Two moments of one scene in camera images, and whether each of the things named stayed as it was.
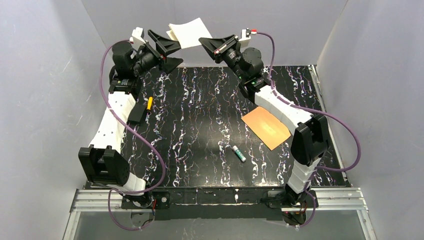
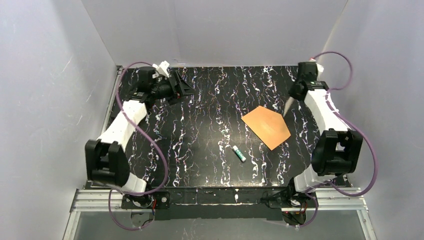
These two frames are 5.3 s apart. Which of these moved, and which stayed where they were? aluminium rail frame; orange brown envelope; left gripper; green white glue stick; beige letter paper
Moved: left gripper; beige letter paper
Stayed: green white glue stick; aluminium rail frame; orange brown envelope
